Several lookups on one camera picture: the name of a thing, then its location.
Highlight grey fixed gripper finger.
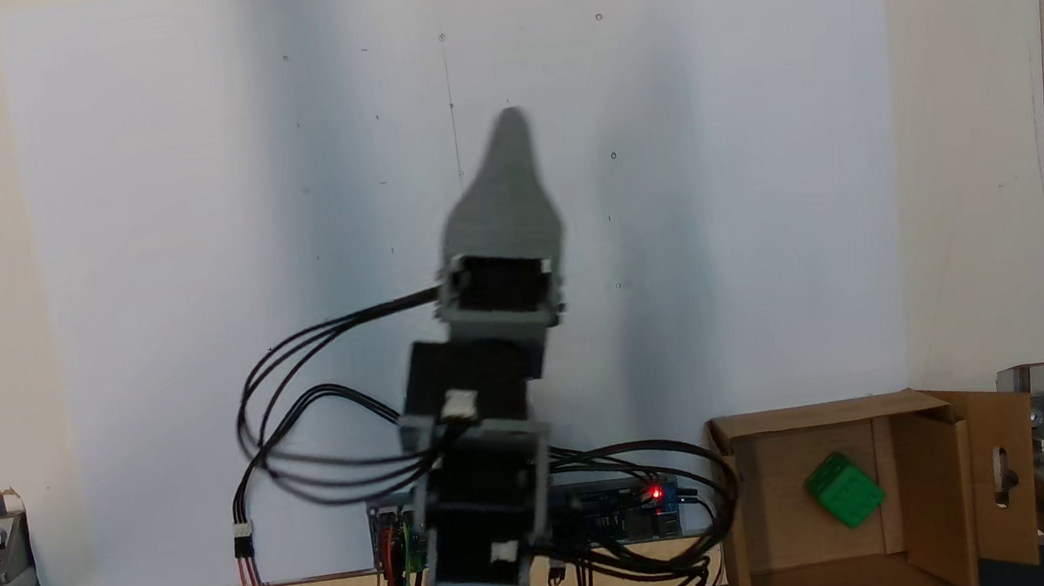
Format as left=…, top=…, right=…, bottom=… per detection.
left=422, top=102, right=572, bottom=280

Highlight green dice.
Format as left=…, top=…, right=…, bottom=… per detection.
left=800, top=445, right=890, bottom=536

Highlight blue circuit board red LED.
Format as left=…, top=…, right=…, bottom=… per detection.
left=546, top=470, right=688, bottom=556

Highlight large white paper sheet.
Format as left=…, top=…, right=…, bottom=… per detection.
left=0, top=0, right=959, bottom=586

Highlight brown cardboard box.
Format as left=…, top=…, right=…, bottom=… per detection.
left=703, top=373, right=1044, bottom=586

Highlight black servo cable loop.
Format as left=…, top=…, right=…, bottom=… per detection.
left=221, top=285, right=468, bottom=494

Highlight circuit board with jumper wires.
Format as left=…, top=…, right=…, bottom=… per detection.
left=365, top=491, right=434, bottom=578

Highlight black power cable bundle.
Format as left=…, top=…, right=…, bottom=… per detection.
left=541, top=424, right=754, bottom=586

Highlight black cable with white connector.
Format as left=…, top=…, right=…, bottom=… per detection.
left=220, top=423, right=454, bottom=562

